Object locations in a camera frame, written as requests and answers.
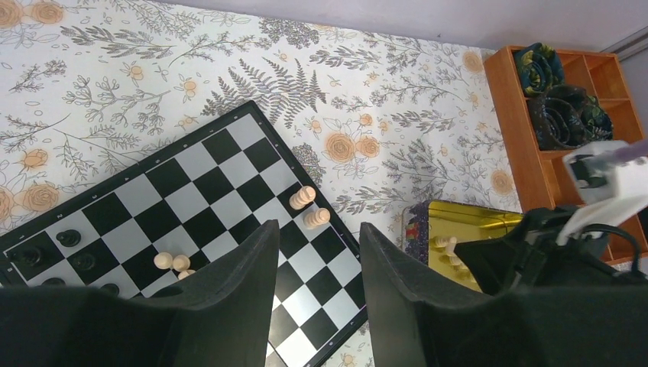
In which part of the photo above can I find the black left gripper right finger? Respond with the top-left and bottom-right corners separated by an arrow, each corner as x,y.
360,222 -> 647,366

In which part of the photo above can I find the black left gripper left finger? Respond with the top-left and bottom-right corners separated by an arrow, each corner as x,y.
1,219 -> 280,366

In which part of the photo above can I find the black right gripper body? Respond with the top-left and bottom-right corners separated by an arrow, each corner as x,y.
454,208 -> 647,295

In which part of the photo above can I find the gold tin box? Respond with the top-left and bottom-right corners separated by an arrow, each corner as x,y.
398,200 -> 523,292

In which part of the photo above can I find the cream chess piece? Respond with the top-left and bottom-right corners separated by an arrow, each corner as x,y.
289,186 -> 316,210
303,208 -> 331,229

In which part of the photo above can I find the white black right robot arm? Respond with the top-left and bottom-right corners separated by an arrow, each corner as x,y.
454,140 -> 647,295

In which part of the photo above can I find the cream chess pawn cluster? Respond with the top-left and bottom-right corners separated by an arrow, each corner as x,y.
153,252 -> 196,280

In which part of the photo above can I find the black grey chess board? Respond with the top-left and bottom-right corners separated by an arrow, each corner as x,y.
1,101 -> 367,366

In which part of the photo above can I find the black chess pawn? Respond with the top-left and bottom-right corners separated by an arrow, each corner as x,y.
8,246 -> 46,268
55,229 -> 82,248

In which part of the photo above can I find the orange wooden divider tray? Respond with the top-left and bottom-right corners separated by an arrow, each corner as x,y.
482,44 -> 648,267

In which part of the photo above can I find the rolled dark floral tie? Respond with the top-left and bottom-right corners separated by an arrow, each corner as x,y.
526,84 -> 613,151

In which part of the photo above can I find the rolled blue floral tie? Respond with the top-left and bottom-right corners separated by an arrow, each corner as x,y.
513,42 -> 565,98

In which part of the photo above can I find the floral table mat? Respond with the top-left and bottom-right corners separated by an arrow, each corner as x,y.
0,0 -> 525,367

